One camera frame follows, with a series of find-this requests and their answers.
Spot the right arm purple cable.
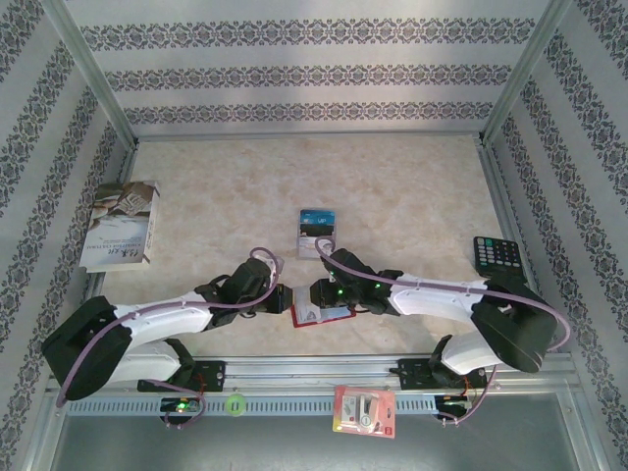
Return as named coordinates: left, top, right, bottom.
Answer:
left=313, top=236, right=573, bottom=428

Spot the slotted metal cable duct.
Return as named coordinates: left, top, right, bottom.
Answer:
left=66, top=394, right=441, bottom=418

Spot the aluminium frame rail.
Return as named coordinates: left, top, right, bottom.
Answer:
left=68, top=140, right=141, bottom=357
left=131, top=128, right=487, bottom=144
left=474, top=138, right=561, bottom=355

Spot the aluminium frame post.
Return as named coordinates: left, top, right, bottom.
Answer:
left=477, top=0, right=576, bottom=148
left=38, top=0, right=141, bottom=148

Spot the red blister pack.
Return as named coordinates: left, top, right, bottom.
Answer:
left=332, top=384, right=397, bottom=439

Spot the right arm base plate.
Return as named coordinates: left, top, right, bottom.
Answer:
left=395, top=357, right=490, bottom=393

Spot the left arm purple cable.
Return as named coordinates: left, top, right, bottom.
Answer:
left=56, top=246, right=287, bottom=431

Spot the red card holder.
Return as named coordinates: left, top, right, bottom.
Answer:
left=289, top=302, right=359, bottom=330

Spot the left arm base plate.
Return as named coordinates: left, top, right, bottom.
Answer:
left=136, top=359, right=228, bottom=393

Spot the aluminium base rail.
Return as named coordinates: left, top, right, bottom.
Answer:
left=46, top=354, right=583, bottom=394

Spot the paperback book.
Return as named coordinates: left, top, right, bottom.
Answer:
left=78, top=180, right=163, bottom=275

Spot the black remote control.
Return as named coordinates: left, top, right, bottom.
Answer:
left=472, top=235, right=526, bottom=282

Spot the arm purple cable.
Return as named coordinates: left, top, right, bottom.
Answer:
left=313, top=236, right=573, bottom=428
left=56, top=246, right=287, bottom=431

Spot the blue card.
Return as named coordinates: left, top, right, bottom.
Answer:
left=298, top=209, right=340, bottom=237

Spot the green tape roll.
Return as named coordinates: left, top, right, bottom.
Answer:
left=224, top=392, right=248, bottom=418

